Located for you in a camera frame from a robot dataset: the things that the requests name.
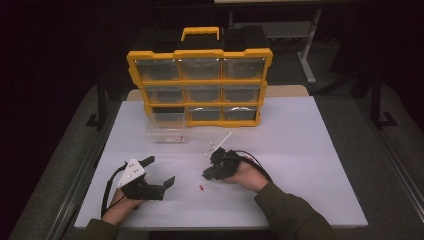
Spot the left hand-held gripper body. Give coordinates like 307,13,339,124
117,157,164,201

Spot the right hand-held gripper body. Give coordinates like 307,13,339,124
203,131,242,181

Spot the clear plastic drawer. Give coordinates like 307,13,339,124
145,112,188,144

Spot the yellow drawer organizer case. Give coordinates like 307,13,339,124
126,25,274,128

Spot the person's right hand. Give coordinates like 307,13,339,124
222,162,269,193

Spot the person's left hand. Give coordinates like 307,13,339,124
101,189,144,226

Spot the black metal stand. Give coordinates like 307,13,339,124
85,74,108,129
369,68,398,129

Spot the grey desk with white legs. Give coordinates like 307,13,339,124
228,8,323,85

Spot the right hand-held gripper black cable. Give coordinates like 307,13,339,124
234,149,273,183

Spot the hand-held gripper black cable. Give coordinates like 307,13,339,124
234,149,273,183
100,162,129,218

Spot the left hand-held gripper black cable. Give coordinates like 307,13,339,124
100,162,129,218

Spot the metal floor rail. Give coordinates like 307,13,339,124
353,98,424,218
49,99,118,240

